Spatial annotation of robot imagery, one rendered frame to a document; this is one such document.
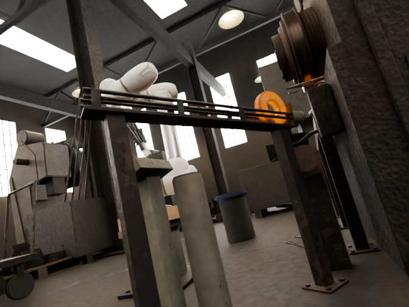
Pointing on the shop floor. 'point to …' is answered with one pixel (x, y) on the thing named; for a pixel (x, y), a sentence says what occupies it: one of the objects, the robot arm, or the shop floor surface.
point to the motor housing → (322, 208)
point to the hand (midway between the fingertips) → (145, 150)
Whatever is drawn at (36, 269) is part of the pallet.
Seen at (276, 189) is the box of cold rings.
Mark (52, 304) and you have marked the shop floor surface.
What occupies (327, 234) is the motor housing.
